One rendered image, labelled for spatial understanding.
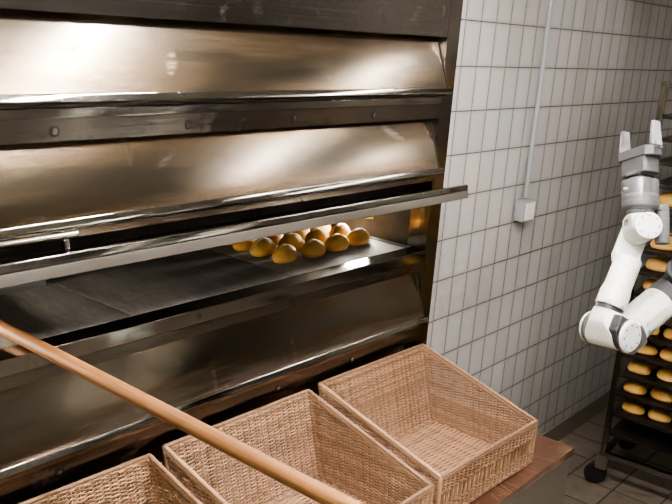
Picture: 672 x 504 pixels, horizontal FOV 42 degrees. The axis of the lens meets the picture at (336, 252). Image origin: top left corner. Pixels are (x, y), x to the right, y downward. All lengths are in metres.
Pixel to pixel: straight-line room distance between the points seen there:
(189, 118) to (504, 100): 1.50
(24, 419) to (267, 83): 0.99
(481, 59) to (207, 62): 1.26
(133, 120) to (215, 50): 0.29
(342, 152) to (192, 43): 0.65
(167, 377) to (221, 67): 0.78
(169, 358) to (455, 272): 1.32
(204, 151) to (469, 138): 1.22
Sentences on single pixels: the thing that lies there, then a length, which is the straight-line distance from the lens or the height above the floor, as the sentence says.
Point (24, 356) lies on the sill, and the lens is 2.00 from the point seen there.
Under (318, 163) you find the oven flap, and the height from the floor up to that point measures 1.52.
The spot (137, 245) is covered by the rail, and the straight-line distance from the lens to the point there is 1.91.
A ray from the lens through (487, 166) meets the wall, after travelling 3.29.
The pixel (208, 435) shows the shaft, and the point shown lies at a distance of 1.59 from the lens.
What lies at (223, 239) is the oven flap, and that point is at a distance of 2.07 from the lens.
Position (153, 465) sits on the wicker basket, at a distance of 2.26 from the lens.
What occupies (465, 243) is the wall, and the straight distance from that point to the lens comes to 3.26.
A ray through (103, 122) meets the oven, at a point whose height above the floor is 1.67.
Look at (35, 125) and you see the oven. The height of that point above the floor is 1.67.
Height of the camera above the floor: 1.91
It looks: 15 degrees down
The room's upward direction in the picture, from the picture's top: 4 degrees clockwise
